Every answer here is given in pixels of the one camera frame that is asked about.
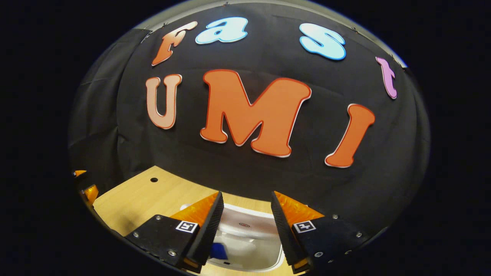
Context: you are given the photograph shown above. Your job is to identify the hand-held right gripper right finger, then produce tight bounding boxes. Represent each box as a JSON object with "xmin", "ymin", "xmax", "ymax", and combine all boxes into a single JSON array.
[{"xmin": 270, "ymin": 191, "xmax": 371, "ymax": 274}]

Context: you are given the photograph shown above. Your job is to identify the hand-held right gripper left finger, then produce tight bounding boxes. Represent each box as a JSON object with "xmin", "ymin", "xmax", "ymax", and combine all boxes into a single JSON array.
[{"xmin": 125, "ymin": 191, "xmax": 225, "ymax": 273}]

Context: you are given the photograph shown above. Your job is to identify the blue pop can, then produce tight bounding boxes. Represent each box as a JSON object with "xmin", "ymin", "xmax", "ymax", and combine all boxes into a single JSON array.
[{"xmin": 210, "ymin": 242, "xmax": 229, "ymax": 260}]

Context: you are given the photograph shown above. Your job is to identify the white desktop garbage bin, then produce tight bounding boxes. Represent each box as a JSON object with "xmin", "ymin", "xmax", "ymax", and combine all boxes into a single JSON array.
[{"xmin": 180, "ymin": 203, "xmax": 286, "ymax": 271}]

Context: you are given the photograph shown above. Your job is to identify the wooden desktop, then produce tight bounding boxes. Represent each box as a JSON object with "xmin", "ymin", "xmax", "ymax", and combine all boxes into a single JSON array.
[{"xmin": 93, "ymin": 166, "xmax": 307, "ymax": 276}]

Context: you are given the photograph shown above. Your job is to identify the black backdrop cloth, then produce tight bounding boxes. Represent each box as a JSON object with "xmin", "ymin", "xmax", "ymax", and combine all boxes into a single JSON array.
[{"xmin": 68, "ymin": 2, "xmax": 430, "ymax": 238}]

